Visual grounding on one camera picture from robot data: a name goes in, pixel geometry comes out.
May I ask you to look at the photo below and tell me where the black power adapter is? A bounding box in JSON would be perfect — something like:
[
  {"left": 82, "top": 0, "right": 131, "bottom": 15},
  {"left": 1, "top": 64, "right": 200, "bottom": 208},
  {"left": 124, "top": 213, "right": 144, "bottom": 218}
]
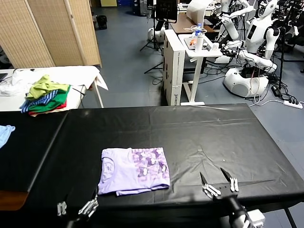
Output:
[{"left": 272, "top": 85, "right": 284, "bottom": 97}]

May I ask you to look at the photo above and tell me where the silver laptop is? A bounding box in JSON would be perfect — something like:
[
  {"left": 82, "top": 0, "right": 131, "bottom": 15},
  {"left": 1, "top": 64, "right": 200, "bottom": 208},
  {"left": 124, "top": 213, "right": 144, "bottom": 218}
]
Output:
[{"left": 184, "top": 37, "right": 214, "bottom": 50}]

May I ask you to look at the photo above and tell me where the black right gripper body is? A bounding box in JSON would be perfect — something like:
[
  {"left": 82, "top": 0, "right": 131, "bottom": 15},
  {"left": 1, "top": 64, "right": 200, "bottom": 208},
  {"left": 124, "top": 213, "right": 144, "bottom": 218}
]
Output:
[{"left": 210, "top": 183, "right": 245, "bottom": 214}]

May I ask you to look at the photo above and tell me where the blue striped garment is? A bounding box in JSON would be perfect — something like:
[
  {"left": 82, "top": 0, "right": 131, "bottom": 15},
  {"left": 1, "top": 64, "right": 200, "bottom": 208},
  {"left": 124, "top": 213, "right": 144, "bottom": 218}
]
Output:
[{"left": 19, "top": 90, "right": 59, "bottom": 114}]

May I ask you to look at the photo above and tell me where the white cloth-covered side table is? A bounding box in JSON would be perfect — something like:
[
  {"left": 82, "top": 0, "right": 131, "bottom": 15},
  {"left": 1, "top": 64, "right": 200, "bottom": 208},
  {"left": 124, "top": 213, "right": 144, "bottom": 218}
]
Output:
[{"left": 0, "top": 66, "right": 109, "bottom": 112}]

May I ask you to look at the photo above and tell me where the white power strip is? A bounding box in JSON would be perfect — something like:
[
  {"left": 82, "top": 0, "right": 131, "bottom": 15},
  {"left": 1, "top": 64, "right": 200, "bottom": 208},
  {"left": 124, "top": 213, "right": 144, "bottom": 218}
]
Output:
[{"left": 284, "top": 99, "right": 304, "bottom": 108}]

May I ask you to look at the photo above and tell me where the black vinyl table cover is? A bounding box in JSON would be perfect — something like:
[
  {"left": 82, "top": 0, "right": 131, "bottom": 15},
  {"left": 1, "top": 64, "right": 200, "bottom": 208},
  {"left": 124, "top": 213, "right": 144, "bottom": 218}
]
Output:
[
  {"left": 26, "top": 103, "right": 304, "bottom": 213},
  {"left": 0, "top": 110, "right": 69, "bottom": 193}
]

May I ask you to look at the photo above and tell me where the black cable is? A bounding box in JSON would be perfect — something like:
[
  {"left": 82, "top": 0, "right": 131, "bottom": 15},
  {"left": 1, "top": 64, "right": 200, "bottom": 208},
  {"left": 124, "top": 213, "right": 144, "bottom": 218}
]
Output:
[{"left": 70, "top": 85, "right": 87, "bottom": 96}]

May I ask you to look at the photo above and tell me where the white humanoid robot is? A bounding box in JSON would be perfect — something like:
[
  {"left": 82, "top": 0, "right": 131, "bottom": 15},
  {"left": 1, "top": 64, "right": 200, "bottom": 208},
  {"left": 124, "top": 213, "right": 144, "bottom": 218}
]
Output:
[
  {"left": 215, "top": 0, "right": 255, "bottom": 41},
  {"left": 246, "top": 0, "right": 281, "bottom": 60}
]

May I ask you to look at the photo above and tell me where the brown wooden desk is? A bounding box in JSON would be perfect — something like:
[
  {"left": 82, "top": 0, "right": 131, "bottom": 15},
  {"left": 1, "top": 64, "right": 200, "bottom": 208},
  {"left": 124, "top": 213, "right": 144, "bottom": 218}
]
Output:
[{"left": 170, "top": 11, "right": 220, "bottom": 33}]

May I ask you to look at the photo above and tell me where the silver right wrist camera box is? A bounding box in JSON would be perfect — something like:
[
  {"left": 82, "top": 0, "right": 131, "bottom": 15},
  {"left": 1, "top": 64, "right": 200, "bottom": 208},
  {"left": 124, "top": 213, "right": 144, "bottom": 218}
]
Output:
[{"left": 247, "top": 209, "right": 266, "bottom": 228}]

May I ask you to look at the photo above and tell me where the small white robot base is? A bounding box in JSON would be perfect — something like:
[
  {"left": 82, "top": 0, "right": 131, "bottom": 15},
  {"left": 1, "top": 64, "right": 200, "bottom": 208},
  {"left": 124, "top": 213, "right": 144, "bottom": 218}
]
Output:
[{"left": 147, "top": 27, "right": 166, "bottom": 43}]

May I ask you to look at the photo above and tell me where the white wheeled robot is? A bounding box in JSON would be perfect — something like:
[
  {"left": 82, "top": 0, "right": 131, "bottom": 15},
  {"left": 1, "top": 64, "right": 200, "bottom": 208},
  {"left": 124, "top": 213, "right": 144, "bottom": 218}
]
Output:
[{"left": 222, "top": 39, "right": 278, "bottom": 97}]

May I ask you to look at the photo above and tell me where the white crumpled cloth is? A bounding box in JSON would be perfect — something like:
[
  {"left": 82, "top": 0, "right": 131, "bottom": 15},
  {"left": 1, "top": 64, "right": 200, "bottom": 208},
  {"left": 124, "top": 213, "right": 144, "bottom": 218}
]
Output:
[{"left": 0, "top": 69, "right": 34, "bottom": 96}]

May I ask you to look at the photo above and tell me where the black pole stand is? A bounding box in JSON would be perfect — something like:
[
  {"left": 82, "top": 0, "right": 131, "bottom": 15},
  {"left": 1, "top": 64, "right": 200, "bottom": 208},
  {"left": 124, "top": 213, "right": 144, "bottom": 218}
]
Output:
[{"left": 278, "top": 26, "right": 287, "bottom": 89}]

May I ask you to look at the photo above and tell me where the black monitor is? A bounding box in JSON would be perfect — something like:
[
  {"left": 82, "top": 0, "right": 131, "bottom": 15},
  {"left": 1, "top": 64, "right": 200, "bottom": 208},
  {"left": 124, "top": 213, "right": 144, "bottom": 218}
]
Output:
[{"left": 155, "top": 0, "right": 179, "bottom": 23}]

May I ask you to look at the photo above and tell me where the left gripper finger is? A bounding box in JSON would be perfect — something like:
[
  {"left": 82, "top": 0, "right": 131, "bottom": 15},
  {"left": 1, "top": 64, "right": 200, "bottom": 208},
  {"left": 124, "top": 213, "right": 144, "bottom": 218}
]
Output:
[
  {"left": 57, "top": 201, "right": 67, "bottom": 216},
  {"left": 78, "top": 186, "right": 99, "bottom": 216}
]

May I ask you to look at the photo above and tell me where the light blue garment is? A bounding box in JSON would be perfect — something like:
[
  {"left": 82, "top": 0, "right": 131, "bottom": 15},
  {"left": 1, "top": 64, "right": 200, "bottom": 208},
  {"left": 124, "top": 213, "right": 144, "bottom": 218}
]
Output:
[{"left": 0, "top": 124, "right": 16, "bottom": 149}]

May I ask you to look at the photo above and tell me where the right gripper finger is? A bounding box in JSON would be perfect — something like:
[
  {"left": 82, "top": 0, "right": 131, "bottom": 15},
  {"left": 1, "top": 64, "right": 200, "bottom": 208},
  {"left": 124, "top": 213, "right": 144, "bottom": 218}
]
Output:
[
  {"left": 199, "top": 172, "right": 222, "bottom": 199},
  {"left": 220, "top": 167, "right": 239, "bottom": 192}
]

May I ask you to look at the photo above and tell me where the black trash bin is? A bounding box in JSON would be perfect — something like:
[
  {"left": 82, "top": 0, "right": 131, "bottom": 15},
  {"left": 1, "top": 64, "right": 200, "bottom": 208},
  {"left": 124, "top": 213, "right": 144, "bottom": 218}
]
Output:
[{"left": 96, "top": 14, "right": 108, "bottom": 30}]

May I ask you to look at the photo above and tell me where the green folded garment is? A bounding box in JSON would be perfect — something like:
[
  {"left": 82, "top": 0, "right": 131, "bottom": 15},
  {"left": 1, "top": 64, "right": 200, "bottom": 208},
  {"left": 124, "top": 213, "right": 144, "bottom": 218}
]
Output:
[{"left": 28, "top": 85, "right": 71, "bottom": 113}]

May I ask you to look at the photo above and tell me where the wicker folding screen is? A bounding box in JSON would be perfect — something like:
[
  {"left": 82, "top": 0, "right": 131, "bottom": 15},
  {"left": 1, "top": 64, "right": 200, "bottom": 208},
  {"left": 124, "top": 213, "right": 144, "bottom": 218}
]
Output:
[{"left": 0, "top": 0, "right": 103, "bottom": 68}]

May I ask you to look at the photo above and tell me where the beige folded garment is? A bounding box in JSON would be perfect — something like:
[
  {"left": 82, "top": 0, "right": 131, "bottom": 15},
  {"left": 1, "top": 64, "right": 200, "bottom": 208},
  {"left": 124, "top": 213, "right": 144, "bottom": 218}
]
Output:
[{"left": 30, "top": 106, "right": 68, "bottom": 117}]

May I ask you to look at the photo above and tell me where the red folded garment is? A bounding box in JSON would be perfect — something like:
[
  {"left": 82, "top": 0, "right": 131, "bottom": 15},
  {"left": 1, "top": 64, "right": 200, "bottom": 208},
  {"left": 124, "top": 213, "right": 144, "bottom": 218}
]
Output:
[{"left": 28, "top": 100, "right": 67, "bottom": 115}]

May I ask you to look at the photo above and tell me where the white tumbler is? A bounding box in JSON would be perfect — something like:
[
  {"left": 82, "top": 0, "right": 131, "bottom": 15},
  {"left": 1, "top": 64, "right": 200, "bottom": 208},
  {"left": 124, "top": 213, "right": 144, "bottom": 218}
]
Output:
[{"left": 195, "top": 33, "right": 205, "bottom": 52}]

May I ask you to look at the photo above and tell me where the tall white cardboard box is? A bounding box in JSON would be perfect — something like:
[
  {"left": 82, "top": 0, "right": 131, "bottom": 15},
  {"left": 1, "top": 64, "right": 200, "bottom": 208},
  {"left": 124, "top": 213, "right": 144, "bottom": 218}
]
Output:
[{"left": 163, "top": 28, "right": 186, "bottom": 106}]

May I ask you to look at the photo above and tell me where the black tripod stand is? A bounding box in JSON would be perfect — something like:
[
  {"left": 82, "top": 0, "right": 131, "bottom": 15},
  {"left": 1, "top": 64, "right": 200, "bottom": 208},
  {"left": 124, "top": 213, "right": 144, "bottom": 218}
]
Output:
[{"left": 140, "top": 0, "right": 165, "bottom": 52}]

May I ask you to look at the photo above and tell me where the clear bottle blue cap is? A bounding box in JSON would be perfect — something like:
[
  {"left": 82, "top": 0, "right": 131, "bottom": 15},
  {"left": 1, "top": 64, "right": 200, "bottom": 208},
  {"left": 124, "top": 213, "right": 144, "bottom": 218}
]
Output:
[{"left": 194, "top": 22, "right": 203, "bottom": 38}]

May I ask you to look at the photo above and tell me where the white power cable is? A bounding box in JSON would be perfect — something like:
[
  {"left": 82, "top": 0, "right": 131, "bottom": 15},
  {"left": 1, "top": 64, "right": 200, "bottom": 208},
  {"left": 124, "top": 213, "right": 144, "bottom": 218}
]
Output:
[{"left": 248, "top": 94, "right": 285, "bottom": 106}]

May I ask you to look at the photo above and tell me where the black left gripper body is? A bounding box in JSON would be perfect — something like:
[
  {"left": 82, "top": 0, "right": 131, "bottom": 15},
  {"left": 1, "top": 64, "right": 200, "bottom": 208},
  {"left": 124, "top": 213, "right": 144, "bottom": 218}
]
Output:
[{"left": 66, "top": 213, "right": 92, "bottom": 228}]

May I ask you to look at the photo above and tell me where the lavender T-shirt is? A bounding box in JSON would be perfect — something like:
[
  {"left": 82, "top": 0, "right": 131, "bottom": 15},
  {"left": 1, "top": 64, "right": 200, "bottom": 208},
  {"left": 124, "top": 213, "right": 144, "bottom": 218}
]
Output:
[{"left": 97, "top": 147, "right": 171, "bottom": 197}]

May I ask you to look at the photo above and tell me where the white height-adjustable desk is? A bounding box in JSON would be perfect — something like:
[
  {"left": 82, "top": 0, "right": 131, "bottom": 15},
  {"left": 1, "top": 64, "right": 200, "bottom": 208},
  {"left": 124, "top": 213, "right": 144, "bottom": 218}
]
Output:
[{"left": 178, "top": 33, "right": 224, "bottom": 106}]

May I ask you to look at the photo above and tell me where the yellow-green crumpled garment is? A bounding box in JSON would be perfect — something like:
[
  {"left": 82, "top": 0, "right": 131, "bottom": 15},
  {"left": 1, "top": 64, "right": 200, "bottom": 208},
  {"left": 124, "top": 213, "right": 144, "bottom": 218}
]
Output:
[{"left": 25, "top": 74, "right": 69, "bottom": 100}]

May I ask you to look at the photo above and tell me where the white curved machine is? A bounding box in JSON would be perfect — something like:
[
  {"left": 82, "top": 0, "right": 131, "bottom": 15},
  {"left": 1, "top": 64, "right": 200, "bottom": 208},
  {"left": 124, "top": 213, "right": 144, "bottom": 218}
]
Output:
[{"left": 186, "top": 0, "right": 210, "bottom": 21}]

